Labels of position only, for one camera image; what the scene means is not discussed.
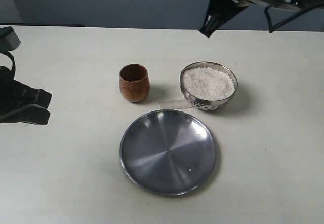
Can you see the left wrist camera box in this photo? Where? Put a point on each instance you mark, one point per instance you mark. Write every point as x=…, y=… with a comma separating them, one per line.
x=9, y=41

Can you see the clear tape strip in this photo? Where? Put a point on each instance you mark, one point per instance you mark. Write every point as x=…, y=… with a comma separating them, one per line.
x=175, y=104

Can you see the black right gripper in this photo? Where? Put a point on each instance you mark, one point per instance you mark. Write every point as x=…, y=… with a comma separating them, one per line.
x=220, y=12

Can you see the steel bowl of rice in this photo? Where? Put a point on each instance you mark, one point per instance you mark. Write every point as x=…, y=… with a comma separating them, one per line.
x=208, y=85

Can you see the round steel plate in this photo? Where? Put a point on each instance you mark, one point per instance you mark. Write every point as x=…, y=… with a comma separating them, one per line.
x=168, y=152

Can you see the brown wooden cup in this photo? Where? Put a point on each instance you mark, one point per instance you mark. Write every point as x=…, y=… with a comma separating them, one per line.
x=134, y=84

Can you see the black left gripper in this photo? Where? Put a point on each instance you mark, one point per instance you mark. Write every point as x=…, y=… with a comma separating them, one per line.
x=21, y=103

